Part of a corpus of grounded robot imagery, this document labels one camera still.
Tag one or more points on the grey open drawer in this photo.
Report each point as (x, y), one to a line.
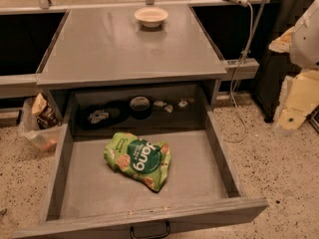
(86, 199)

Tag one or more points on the grey counter cabinet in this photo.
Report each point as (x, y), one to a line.
(107, 45)

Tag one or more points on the black drawer handle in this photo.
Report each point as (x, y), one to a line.
(157, 230)

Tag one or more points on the crumpled white paper scrap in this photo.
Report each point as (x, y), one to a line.
(168, 108)

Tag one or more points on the green rice chip bag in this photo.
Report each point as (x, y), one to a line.
(139, 159)

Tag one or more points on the brown snack bag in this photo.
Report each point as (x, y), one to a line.
(44, 113)

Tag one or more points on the black round tape roll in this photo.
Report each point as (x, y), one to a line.
(140, 107)

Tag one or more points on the black pouch with label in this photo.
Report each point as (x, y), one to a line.
(95, 117)

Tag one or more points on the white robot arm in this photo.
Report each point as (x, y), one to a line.
(301, 42)

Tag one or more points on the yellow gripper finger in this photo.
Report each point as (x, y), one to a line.
(299, 97)

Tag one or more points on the clear plastic bin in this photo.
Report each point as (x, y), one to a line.
(44, 139)

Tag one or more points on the metal pole stand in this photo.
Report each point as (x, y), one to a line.
(254, 21)

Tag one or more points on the white bowl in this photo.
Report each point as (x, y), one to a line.
(151, 17)

